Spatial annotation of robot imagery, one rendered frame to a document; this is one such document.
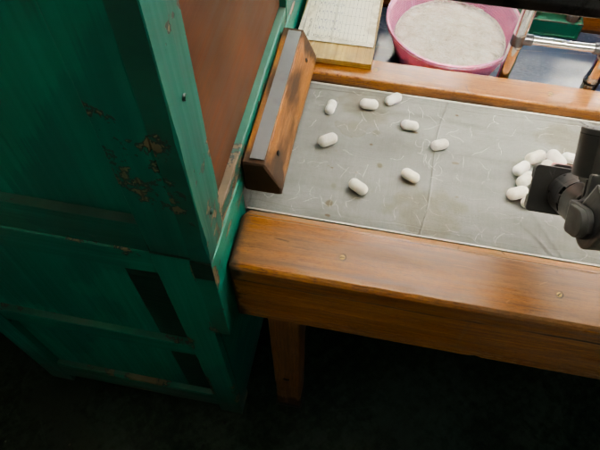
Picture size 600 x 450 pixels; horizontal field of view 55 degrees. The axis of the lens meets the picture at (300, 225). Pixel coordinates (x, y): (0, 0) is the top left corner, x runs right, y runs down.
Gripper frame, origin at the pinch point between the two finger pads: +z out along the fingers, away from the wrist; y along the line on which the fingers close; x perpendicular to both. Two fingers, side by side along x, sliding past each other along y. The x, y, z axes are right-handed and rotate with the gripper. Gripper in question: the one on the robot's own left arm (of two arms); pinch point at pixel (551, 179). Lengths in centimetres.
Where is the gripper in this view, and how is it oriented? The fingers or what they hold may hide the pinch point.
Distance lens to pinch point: 95.3
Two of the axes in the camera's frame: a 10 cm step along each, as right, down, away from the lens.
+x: -1.3, 9.4, 3.1
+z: 1.5, -2.9, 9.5
